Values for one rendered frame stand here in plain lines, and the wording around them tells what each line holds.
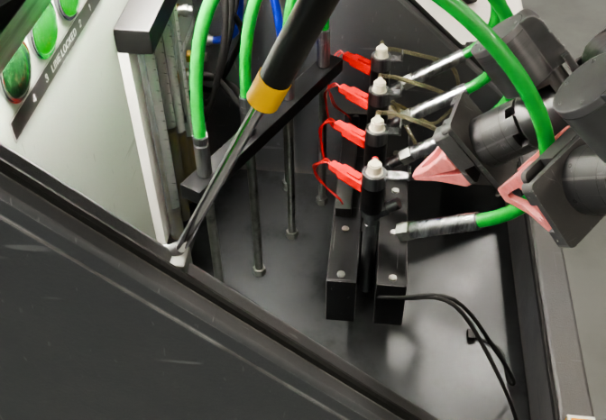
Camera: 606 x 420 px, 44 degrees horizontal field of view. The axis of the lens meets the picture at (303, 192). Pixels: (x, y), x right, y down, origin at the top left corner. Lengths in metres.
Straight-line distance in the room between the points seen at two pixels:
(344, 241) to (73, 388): 0.46
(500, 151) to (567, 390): 0.30
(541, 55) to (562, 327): 0.37
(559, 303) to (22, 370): 0.65
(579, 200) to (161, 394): 0.36
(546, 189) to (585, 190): 0.03
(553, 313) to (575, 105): 0.50
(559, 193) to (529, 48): 0.17
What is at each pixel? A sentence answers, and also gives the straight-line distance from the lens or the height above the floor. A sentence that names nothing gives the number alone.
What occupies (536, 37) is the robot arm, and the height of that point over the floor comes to 1.32.
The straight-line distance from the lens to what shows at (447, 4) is 0.63.
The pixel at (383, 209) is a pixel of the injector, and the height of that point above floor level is 1.07.
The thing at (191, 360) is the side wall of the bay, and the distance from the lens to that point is 0.57.
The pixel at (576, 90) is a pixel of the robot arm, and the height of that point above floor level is 1.40.
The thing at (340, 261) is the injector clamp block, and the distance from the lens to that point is 0.96.
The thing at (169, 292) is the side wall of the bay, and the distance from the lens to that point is 0.52.
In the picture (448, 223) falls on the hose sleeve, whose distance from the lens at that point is 0.76.
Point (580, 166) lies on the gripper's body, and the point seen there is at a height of 1.32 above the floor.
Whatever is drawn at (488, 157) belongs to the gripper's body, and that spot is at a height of 1.19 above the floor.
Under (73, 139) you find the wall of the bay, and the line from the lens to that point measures 0.73.
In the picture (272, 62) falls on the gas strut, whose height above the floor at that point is 1.48.
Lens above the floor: 1.71
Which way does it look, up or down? 44 degrees down
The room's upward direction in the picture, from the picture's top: 1 degrees counter-clockwise
